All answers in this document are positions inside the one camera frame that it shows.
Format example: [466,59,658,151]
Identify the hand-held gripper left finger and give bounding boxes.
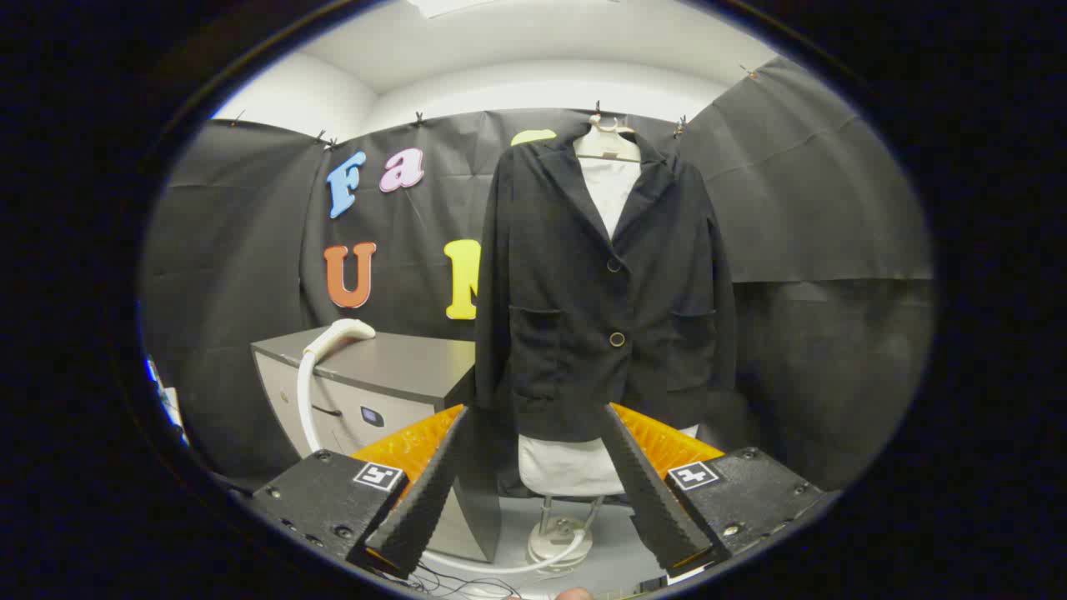
[248,404,474,580]

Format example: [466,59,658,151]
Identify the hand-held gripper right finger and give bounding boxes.
[599,402,826,576]

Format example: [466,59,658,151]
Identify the white garment steamer base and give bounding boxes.
[527,496,605,573]

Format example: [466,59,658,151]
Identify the white garment steamer head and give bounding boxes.
[304,319,378,355]

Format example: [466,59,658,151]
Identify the black button jacket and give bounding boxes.
[473,125,739,443]

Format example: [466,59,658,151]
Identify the white shirt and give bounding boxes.
[517,157,701,498]

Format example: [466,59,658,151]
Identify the grey cabinet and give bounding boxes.
[250,327,501,563]

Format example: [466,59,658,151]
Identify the blue and white clutter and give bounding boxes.
[146,358,188,443]

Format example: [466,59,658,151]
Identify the cream plastic hanger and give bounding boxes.
[573,115,643,163]

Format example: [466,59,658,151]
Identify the black backdrop cloth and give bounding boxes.
[140,57,934,493]

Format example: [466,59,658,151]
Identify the row of small cloth clips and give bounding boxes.
[229,65,761,151]

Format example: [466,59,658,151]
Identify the ceiling light panel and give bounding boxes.
[408,0,501,18]

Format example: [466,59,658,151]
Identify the thin black floor cables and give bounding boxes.
[367,562,518,597]

